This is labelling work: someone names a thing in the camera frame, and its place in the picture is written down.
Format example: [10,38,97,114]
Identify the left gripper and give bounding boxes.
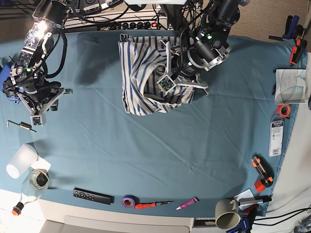
[160,40,209,95]

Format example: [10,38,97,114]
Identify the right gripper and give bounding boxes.
[3,80,73,114]

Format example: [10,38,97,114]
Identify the blue white striped T-shirt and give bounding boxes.
[118,33,194,116]

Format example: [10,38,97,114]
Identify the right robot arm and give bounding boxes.
[0,0,72,116]

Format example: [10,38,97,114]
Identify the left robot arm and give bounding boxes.
[157,0,249,93]

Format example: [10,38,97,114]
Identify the hex key with brass sleeve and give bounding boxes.
[6,120,36,133]

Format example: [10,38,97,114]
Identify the blue block with black knob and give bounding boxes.
[0,62,20,104]

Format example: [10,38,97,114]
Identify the white plastic cup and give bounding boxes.
[6,144,38,179]

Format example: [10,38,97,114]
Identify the white paper card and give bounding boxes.
[31,156,51,173]

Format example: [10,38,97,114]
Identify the black power strip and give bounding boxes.
[108,21,159,30]

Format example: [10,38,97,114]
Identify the clear glass bottle orange cap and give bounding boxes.
[12,169,50,216]

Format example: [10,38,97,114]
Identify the teal table cloth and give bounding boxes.
[0,31,294,217]

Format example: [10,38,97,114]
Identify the open leaf print booklet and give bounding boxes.
[275,69,307,105]

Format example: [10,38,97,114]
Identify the orange tape roll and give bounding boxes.
[277,104,291,118]

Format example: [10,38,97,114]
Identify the orange black clamp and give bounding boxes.
[290,39,307,66]

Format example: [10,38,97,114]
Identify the blue black clamp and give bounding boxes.
[268,15,304,41]

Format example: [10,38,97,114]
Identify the clear packaged tool box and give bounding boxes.
[269,115,284,157]

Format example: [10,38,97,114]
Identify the black remote control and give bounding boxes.
[73,187,114,205]

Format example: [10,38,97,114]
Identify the orange black utility knife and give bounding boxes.
[251,155,274,193]

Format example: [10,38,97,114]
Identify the pink tube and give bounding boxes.
[176,197,199,210]

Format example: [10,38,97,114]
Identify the purple tape roll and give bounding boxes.
[121,194,139,208]

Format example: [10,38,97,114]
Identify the white folded paper note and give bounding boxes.
[234,188,255,211]

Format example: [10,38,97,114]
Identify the black marker pen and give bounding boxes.
[238,198,272,207]

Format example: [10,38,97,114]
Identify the grey ceramic mug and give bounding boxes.
[215,199,241,230]

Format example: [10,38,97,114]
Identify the blue clamp at bottom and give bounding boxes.
[226,204,259,233]

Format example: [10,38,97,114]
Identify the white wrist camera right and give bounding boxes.
[30,114,46,127]

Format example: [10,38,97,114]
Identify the orange handle screwdriver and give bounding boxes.
[135,201,173,210]

